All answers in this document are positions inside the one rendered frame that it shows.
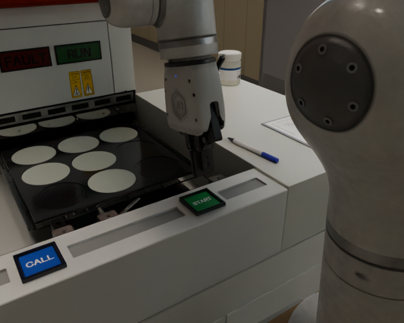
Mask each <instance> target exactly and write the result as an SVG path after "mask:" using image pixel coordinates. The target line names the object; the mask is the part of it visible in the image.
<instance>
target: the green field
mask: <svg viewBox="0 0 404 323"><path fill-rule="evenodd" d="M56 52H57V56H58V63H66V62H75V61H80V60H89V59H95V58H100V57H101V56H100V50H99V42H97V43H91V44H80V45H74V46H63V47H56Z"/></svg>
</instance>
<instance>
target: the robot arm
mask: <svg viewBox="0 0 404 323"><path fill-rule="evenodd" d="M98 3H99V6H100V9H101V13H102V14H103V17H104V18H105V20H106V21H107V22H108V23H109V24H111V25H113V26H115V27H118V28H137V27H143V26H154V27H155V28H156V34H157V39H158V47H159V52H160V59H161V60H168V62H166V63H164V66H165V68H164V90H165V106H166V112H167V122H168V125H169V127H170V128H171V129H173V130H175V131H178V132H179V133H180V134H182V135H183V136H184V137H185V141H186V145H187V149H188V150H191V151H189V154H190V163H191V169H192V174H193V175H196V176H198V177H200V176H204V175H206V174H210V173H213V172H214V160H213V154H212V149H213V148H214V142H218V141H220V140H222V139H223V137H222V134H221V130H222V129H223V128H224V127H225V124H226V116H225V108H224V98H223V91H222V86H221V80H220V76H219V71H218V68H217V64H216V57H212V55H211V54H215V53H218V45H217V35H216V34H217V32H216V25H215V12H214V0H99V1H98ZM210 35H212V36H210ZM205 36H206V37H205ZM194 37H195V38H194ZM183 38H184V39H183ZM178 39H179V40H178ZM167 40H168V41H167ZM161 41H163V42H161ZM285 98H286V103H287V108H288V111H289V114H290V117H291V119H292V121H293V123H294V125H295V127H296V128H297V130H298V131H299V133H300V134H301V136H302V137H303V138H304V139H305V141H306V142H307V144H308V145H309V146H310V147H311V149H312V150H313V152H315V154H316V156H317V157H318V158H319V160H320V162H321V163H322V165H323V167H324V169H325V171H326V175H327V177H328V182H329V196H328V207H327V213H326V227H325V234H324V247H323V259H322V265H321V278H320V285H319V292H317V293H314V294H313V295H311V296H309V297H307V298H306V299H305V300H303V301H302V302H301V303H300V304H298V306H297V307H296V309H295V310H294V311H293V312H292V315H291V316H290V319H289V321H288V323H404V0H326V1H325V2H324V3H323V4H321V5H320V6H319V7H317V8H316V9H315V10H314V11H313V12H312V13H311V14H310V16H309V17H308V18H307V20H306V21H305V22H304V23H303V25H302V27H301V28H300V30H299V32H298V34H297V36H296V38H295V40H294V43H293V46H292V49H291V51H290V55H289V60H288V64H287V70H286V75H285Z"/></svg>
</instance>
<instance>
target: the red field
mask: <svg viewBox="0 0 404 323"><path fill-rule="evenodd" d="M0 60H1V65H2V68H3V71H6V70H14V69H23V68H28V67H38V66H43V65H50V64H51V63H50V59H49V52H48V48H47V49H36V50H30V51H19V52H13V53H3V54H0Z"/></svg>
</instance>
